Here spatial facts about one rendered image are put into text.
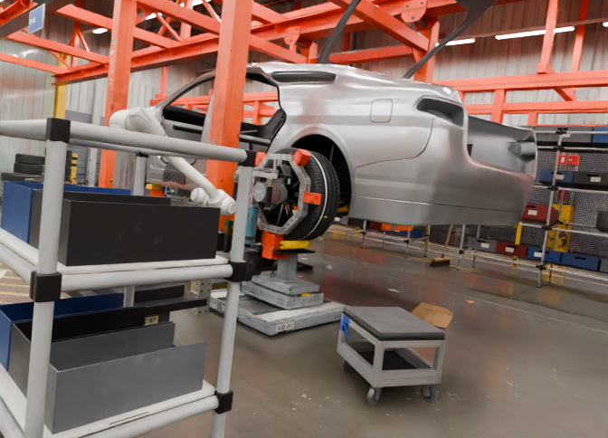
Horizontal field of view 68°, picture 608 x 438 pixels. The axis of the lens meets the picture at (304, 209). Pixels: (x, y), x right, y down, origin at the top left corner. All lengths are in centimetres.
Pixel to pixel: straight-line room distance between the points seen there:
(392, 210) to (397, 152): 37
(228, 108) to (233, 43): 46
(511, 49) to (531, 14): 87
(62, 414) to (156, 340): 28
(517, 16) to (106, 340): 1255
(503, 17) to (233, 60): 1038
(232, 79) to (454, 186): 173
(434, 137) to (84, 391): 238
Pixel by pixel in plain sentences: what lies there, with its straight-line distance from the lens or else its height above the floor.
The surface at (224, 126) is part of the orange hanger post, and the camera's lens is 337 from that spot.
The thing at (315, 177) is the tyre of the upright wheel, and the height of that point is 98.
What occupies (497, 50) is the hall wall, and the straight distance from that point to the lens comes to 1291.
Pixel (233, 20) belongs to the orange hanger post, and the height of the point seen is 204.
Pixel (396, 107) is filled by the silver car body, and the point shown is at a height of 149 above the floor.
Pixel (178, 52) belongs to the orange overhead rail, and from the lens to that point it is 944.
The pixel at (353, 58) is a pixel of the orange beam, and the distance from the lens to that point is 632.
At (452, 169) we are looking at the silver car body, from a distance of 290.
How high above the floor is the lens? 95
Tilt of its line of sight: 3 degrees down
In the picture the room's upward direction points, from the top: 7 degrees clockwise
